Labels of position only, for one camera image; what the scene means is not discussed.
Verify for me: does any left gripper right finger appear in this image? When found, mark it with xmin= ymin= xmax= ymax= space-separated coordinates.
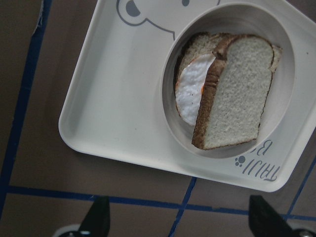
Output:
xmin=248 ymin=195 xmax=297 ymax=237

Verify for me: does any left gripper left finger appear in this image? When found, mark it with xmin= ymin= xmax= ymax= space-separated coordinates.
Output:
xmin=78 ymin=196 xmax=110 ymax=235

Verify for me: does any bread slice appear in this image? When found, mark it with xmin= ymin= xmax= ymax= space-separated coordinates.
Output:
xmin=191 ymin=34 xmax=275 ymax=151
xmin=174 ymin=32 xmax=282 ymax=93

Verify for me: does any cream round plate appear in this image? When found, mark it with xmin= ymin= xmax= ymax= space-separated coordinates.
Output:
xmin=161 ymin=2 xmax=295 ymax=158

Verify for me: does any bread slice on plate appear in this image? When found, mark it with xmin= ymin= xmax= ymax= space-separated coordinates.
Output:
xmin=174 ymin=32 xmax=282 ymax=93

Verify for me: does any cream bear tray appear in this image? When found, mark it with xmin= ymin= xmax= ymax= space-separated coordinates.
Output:
xmin=59 ymin=0 xmax=316 ymax=192

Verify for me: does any fried egg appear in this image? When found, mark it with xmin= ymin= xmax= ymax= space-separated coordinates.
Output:
xmin=175 ymin=54 xmax=215 ymax=126

